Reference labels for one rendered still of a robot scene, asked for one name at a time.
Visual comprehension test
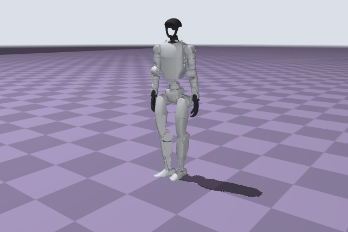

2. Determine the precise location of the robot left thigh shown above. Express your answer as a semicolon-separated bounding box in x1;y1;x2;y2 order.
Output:
175;94;193;141

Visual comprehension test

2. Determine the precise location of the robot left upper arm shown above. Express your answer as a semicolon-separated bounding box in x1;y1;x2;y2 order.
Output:
183;44;196;78

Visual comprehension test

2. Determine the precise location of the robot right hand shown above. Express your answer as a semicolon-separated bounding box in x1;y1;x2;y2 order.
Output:
151;90;157;112

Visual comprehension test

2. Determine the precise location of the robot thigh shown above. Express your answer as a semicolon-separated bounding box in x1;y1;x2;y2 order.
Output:
154;93;173;141
175;94;193;141

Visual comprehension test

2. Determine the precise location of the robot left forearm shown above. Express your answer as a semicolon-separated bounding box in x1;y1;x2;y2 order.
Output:
190;70;200;99

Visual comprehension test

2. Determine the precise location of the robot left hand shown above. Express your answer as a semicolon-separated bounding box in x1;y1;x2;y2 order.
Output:
190;94;199;117

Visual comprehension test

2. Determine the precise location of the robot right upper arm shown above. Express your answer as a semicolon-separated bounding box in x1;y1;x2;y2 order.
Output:
151;44;161;75

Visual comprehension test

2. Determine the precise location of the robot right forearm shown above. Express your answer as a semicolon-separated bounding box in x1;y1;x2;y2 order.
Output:
151;74;160;95

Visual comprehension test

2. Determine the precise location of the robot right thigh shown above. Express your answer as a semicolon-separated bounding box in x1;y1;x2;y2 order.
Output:
154;93;173;141

